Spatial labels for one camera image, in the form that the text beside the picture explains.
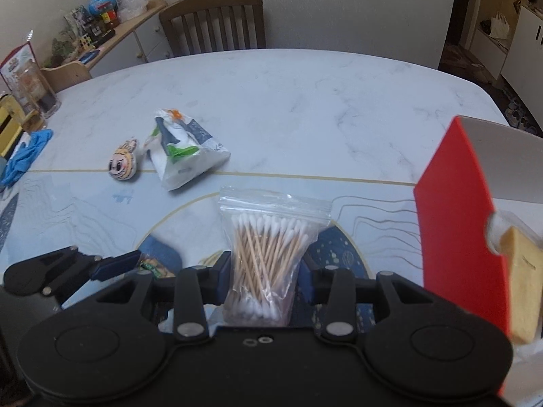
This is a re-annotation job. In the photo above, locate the yellow tissue box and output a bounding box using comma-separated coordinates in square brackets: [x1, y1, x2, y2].
[0, 93, 26, 157]

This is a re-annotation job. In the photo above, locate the round face plush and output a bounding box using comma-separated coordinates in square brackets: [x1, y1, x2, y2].
[107, 136, 142, 182]

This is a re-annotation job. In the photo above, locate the bag of cotton swabs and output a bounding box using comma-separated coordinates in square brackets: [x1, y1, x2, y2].
[218, 186, 332, 328]

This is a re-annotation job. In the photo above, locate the tall glass jar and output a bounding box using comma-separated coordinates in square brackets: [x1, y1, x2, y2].
[19, 61, 62, 119]

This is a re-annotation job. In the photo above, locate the red and white box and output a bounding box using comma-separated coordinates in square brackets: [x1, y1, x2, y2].
[413, 115, 543, 407]

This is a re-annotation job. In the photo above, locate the green plant figurine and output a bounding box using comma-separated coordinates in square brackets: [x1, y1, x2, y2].
[51, 30, 79, 66]

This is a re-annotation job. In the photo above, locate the wooden sideboard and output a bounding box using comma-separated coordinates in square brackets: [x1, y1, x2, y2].
[85, 0, 174, 79]

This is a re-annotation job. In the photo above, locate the light wooden chair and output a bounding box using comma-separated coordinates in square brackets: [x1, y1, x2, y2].
[40, 60, 93, 93]

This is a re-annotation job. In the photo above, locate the red bordered package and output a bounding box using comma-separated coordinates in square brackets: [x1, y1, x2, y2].
[0, 42, 41, 94]

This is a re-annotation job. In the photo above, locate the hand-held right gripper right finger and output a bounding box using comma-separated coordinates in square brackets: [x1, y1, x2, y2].
[303, 262, 435, 344]

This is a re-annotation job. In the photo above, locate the bagged yellow sponge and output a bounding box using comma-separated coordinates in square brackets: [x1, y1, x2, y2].
[492, 212, 543, 345]

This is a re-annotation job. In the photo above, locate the dark wooden chair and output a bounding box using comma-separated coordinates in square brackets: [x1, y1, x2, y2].
[159, 0, 267, 58]

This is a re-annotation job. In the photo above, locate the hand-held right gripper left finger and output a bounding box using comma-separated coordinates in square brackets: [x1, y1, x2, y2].
[95, 251, 232, 344]

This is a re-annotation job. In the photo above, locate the white cabinet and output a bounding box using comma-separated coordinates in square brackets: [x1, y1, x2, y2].
[501, 4, 543, 94]

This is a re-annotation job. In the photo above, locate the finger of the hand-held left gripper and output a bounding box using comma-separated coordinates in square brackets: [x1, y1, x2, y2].
[40, 245, 143, 307]

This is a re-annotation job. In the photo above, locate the blue cloth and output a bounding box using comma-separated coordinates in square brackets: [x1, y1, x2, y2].
[0, 129, 54, 187]

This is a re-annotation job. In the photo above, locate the clear plastic bag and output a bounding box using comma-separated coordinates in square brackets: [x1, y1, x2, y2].
[116, 0, 149, 22]

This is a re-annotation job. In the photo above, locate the white shopping bag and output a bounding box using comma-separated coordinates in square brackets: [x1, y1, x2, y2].
[490, 13, 510, 37]

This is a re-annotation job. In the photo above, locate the blue globe ball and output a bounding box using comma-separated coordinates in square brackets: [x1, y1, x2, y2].
[88, 0, 120, 15]

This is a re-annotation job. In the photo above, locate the white and green packet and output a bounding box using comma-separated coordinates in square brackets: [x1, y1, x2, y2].
[142, 108, 231, 191]

